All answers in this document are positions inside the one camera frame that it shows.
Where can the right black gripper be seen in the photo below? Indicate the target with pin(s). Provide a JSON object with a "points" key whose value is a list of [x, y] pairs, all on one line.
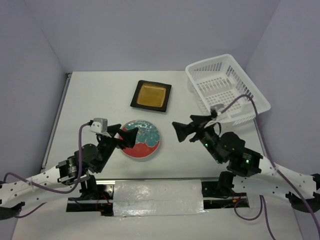
{"points": [[181, 129]]}

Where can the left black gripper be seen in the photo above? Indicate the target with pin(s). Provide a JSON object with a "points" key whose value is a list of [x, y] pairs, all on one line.
{"points": [[129, 136]]}

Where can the round white plate red teal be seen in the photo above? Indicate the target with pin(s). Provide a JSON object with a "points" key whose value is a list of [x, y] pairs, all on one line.
{"points": [[147, 140]]}

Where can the black square plate orange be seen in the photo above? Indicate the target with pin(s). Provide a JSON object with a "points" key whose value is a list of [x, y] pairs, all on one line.
{"points": [[150, 95]]}

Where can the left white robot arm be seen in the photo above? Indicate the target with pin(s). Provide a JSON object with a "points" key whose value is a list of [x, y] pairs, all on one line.
{"points": [[96, 143]]}

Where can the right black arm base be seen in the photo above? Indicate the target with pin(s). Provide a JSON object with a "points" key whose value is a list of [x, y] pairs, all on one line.
{"points": [[219, 194]]}

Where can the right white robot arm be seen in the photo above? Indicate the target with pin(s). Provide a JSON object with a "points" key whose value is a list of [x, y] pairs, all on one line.
{"points": [[250, 171]]}

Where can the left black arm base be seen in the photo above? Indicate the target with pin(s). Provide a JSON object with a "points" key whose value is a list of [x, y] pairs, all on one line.
{"points": [[95, 196]]}

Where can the white plastic dish rack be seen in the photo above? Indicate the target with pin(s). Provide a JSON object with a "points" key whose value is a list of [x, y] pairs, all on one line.
{"points": [[219, 80]]}

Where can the silver tape covered panel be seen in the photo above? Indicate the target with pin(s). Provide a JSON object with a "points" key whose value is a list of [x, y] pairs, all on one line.
{"points": [[157, 198]]}

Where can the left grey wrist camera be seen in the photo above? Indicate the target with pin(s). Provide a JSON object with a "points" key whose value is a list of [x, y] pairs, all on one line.
{"points": [[99, 125]]}

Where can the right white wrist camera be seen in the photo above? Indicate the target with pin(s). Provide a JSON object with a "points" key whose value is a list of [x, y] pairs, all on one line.
{"points": [[215, 112]]}

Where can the aluminium rail table edge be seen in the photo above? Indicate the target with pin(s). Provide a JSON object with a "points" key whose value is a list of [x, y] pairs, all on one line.
{"points": [[56, 120]]}

